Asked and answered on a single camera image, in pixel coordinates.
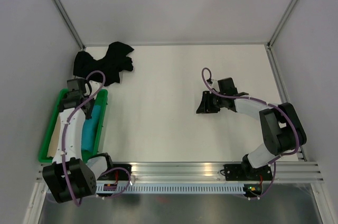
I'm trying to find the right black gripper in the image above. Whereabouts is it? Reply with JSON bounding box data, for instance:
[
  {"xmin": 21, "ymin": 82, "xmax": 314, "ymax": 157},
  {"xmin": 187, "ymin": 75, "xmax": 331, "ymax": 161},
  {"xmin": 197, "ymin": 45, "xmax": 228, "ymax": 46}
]
[{"xmin": 196, "ymin": 90, "xmax": 226, "ymax": 114}]

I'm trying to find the teal t-shirt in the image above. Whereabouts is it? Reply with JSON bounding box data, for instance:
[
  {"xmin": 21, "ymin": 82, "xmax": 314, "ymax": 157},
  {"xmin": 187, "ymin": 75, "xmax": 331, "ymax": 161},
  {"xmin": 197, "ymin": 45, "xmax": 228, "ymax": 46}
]
[{"xmin": 81, "ymin": 105, "xmax": 101, "ymax": 153}]

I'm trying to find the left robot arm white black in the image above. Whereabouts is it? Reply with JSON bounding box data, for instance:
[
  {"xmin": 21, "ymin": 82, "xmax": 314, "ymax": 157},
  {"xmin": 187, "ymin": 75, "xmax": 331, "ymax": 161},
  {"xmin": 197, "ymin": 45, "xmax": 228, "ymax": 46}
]
[{"xmin": 42, "ymin": 79, "xmax": 115, "ymax": 206}]

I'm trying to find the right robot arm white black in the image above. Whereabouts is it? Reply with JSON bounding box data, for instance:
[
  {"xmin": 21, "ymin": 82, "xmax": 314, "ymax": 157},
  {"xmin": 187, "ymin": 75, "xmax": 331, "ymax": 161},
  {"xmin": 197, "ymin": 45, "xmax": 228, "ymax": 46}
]
[{"xmin": 196, "ymin": 78, "xmax": 307, "ymax": 181}]

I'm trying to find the green plastic tray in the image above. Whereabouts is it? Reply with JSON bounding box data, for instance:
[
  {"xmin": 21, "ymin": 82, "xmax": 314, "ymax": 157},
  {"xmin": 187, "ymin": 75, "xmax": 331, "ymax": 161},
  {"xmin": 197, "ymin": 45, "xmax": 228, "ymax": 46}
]
[{"xmin": 37, "ymin": 89, "xmax": 108, "ymax": 163}]

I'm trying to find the black t-shirt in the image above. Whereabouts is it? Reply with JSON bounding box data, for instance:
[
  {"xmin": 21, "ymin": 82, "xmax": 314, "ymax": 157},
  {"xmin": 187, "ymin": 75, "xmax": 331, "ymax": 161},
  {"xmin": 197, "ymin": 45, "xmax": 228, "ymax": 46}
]
[{"xmin": 73, "ymin": 42, "xmax": 134, "ymax": 87}]

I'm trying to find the rolled beige t-shirt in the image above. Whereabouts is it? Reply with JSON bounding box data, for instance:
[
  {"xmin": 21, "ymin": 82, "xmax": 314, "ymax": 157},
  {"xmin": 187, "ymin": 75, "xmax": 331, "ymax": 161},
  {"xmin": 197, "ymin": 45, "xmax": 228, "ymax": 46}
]
[{"xmin": 46, "ymin": 116, "xmax": 61, "ymax": 157}]

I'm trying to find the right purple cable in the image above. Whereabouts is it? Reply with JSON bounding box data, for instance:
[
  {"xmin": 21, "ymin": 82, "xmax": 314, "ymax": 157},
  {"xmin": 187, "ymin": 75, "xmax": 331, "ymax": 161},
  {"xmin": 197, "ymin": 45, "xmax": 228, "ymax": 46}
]
[{"xmin": 202, "ymin": 67, "xmax": 301, "ymax": 201}]

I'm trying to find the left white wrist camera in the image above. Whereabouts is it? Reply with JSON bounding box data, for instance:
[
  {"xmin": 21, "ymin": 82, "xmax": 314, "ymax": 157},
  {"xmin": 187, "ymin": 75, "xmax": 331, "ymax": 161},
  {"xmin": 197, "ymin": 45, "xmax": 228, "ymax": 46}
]
[{"xmin": 89, "ymin": 80, "xmax": 102, "ymax": 97}]

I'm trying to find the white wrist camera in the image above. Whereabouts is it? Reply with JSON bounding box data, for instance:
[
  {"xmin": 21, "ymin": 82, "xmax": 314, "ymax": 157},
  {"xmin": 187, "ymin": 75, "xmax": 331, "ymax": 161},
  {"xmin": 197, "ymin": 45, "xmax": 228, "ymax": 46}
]
[
  {"xmin": 89, "ymin": 80, "xmax": 102, "ymax": 97},
  {"xmin": 207, "ymin": 79, "xmax": 219, "ymax": 92}
]

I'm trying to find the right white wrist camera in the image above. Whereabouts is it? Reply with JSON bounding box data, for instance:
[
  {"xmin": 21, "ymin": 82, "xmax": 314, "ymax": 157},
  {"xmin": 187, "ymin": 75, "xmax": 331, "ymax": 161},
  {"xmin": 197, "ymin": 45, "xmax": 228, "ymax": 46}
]
[{"xmin": 207, "ymin": 79, "xmax": 219, "ymax": 92}]

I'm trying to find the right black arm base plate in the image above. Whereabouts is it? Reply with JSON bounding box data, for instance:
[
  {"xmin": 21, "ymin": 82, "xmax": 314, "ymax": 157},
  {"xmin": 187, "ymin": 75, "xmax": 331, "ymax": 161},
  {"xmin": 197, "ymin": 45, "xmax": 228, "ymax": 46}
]
[{"xmin": 220, "ymin": 164, "xmax": 273, "ymax": 182}]

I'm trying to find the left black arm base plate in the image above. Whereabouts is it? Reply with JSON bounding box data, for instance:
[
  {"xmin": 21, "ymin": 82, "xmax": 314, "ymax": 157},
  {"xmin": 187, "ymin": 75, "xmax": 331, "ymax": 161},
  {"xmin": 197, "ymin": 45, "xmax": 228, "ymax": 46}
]
[{"xmin": 98, "ymin": 163, "xmax": 132, "ymax": 182}]

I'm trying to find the white slotted cable duct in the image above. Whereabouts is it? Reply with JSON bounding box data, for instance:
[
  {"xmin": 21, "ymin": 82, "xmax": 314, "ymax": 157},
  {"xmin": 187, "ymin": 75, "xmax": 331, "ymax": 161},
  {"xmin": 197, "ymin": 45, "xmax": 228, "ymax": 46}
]
[{"xmin": 97, "ymin": 183, "xmax": 261, "ymax": 195}]

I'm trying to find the left aluminium corner post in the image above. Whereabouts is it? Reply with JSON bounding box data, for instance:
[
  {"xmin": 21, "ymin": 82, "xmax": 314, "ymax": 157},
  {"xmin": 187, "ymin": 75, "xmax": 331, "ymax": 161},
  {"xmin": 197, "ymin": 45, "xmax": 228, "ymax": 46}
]
[{"xmin": 51, "ymin": 0, "xmax": 86, "ymax": 50}]

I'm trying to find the aluminium corner post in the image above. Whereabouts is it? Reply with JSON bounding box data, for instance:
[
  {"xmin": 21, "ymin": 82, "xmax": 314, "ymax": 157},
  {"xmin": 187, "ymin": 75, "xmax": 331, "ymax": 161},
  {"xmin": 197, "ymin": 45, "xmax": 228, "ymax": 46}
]
[
  {"xmin": 51, "ymin": 0, "xmax": 86, "ymax": 50},
  {"xmin": 266, "ymin": 0, "xmax": 300, "ymax": 50}
]

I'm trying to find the right aluminium corner post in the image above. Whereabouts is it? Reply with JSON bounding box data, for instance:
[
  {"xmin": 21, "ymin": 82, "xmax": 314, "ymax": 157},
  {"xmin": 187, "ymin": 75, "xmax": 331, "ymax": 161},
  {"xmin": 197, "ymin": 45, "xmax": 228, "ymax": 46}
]
[{"xmin": 266, "ymin": 0, "xmax": 300, "ymax": 50}]

